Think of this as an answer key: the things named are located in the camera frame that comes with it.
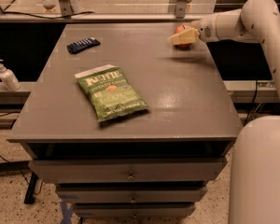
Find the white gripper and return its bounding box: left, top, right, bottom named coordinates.
left=169, top=13, right=218, bottom=45

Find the red apple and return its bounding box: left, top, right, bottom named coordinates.
left=175, top=25, right=190, bottom=48

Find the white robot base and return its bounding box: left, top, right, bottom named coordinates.
left=228, top=116, right=280, bottom=224

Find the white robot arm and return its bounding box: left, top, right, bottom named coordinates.
left=169, top=0, right=280, bottom=99

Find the green jalapeno chip bag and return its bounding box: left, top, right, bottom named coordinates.
left=75, top=64, right=148, bottom=122

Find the dark blue snack bag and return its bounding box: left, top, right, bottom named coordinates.
left=67, top=37, right=101, bottom=54

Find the grey drawer cabinet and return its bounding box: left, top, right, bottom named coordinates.
left=10, top=23, right=241, bottom=217

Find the top grey drawer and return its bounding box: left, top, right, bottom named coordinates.
left=29, top=158, right=227, bottom=184

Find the grey drawer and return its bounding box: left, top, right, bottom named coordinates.
left=56, top=185, right=207, bottom=203
left=73, top=203, right=195, bottom=217
left=29, top=158, right=227, bottom=184

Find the bottom grey drawer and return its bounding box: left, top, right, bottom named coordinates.
left=73, top=203, right=195, bottom=217

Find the white pump dispenser bottle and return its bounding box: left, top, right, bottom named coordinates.
left=0, top=59, right=21, bottom=91

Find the middle grey drawer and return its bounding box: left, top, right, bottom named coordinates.
left=56, top=185, right=207, bottom=203

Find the black cable on ledge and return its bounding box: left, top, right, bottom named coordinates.
left=3, top=10, right=95, bottom=20

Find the black floor cable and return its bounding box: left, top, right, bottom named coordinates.
left=0, top=110, right=43, bottom=196

